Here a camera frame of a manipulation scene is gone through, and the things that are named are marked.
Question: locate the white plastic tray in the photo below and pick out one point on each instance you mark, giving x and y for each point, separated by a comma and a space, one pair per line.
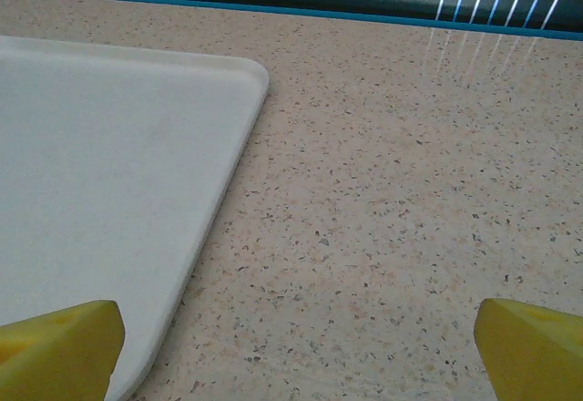
105, 168

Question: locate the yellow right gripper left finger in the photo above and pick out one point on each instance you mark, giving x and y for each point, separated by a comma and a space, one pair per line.
54, 351

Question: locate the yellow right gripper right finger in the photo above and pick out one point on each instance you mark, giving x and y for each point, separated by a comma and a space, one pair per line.
533, 355

